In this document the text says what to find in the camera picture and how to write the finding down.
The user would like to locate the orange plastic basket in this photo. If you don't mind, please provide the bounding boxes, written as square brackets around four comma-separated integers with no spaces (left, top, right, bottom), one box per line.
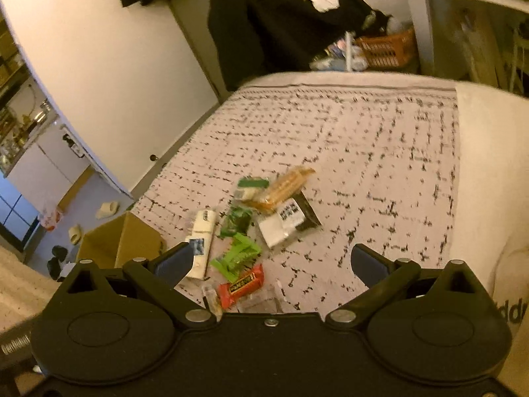
[354,28,419,69]

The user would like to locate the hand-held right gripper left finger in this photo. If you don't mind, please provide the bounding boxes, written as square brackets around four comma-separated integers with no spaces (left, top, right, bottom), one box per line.
[60,242,218,331]

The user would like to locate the black shoes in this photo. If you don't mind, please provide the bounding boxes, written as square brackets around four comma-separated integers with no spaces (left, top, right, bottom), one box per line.
[47,245,70,279]

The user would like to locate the bright green snack packet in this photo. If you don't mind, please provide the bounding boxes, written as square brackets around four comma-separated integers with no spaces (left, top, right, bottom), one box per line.
[210,234,264,285]

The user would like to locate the grey door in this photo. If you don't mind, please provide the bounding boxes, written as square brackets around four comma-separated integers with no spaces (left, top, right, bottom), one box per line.
[169,0,233,101]

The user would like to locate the brown cardboard box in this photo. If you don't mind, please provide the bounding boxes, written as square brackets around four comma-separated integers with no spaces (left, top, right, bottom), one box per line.
[78,212,167,270]

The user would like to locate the small clear wrapped snack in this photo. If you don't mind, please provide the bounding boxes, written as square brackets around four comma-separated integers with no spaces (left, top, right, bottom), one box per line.
[201,280,223,316]

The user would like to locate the red and white plastic bag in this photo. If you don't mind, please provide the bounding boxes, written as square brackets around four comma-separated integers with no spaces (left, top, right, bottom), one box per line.
[39,208,63,231]

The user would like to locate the dark green snack packet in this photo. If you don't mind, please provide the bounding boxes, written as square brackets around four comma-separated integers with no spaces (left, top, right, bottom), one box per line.
[218,206,254,239]

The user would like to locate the black and white snack packet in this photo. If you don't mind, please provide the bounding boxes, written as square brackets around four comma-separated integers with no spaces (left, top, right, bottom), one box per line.
[258,191,322,249]

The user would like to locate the white kitchen cabinet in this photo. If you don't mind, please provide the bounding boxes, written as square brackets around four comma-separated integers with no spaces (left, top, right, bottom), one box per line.
[6,123,92,208]

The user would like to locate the white desk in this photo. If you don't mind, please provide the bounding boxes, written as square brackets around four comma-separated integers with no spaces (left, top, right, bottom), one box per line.
[403,0,529,98]

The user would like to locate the black coat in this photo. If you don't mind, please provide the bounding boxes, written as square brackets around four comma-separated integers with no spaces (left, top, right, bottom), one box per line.
[207,0,394,92]

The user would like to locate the pile of plush toys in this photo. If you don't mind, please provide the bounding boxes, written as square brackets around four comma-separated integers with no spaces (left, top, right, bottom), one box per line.
[309,32,369,72]

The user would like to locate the white quilt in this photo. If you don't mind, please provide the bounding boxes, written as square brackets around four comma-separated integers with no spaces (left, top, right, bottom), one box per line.
[450,80,529,342]

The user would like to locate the red snack bar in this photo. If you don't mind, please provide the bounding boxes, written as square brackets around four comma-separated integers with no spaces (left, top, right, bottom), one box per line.
[217,264,265,309]

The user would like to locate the black framed glass door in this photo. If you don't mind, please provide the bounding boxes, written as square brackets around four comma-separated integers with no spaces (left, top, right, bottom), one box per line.
[0,177,41,251]

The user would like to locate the kitchen shelf with jars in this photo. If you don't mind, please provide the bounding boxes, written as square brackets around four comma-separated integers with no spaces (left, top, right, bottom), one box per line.
[0,8,56,176]

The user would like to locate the clear plastic wrapper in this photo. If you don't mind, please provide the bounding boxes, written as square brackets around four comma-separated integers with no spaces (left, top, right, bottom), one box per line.
[239,281,287,314]

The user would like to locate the cream dotted cloth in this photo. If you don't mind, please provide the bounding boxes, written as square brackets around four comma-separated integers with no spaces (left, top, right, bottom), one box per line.
[0,243,59,333]

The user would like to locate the green and white snack packet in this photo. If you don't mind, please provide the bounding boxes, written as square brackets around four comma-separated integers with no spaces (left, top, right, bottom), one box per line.
[235,176,270,204]

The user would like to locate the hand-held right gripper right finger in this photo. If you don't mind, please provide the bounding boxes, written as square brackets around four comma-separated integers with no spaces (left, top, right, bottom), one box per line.
[326,243,493,332]

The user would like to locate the orange biscuit packet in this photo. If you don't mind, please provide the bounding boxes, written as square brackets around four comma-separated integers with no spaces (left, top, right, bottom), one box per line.
[247,166,317,215]

